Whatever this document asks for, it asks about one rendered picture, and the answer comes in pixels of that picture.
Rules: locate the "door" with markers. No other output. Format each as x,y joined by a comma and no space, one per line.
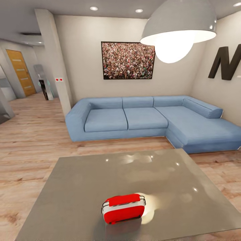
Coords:
21,71

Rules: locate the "standing mirror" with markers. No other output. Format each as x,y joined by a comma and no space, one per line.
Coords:
43,81

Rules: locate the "coffee table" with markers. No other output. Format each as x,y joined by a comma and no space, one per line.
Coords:
181,201

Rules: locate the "radio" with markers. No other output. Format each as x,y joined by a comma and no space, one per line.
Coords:
123,208

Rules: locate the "decorative sign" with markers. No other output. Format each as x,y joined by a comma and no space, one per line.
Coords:
227,69

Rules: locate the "room light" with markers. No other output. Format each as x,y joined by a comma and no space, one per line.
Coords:
181,15

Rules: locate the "sofa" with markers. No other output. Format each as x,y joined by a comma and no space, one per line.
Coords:
186,122

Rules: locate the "picture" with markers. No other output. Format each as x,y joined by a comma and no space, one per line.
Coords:
127,60

